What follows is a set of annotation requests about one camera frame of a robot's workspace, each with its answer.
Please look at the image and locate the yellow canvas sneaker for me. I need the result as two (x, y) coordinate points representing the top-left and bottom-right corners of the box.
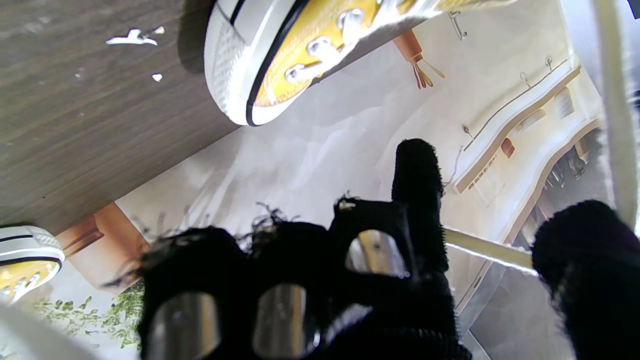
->
(0, 225), (66, 303)
(204, 0), (521, 127)

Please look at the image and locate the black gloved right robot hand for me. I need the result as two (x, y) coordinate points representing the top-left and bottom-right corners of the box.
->
(137, 139), (640, 360)

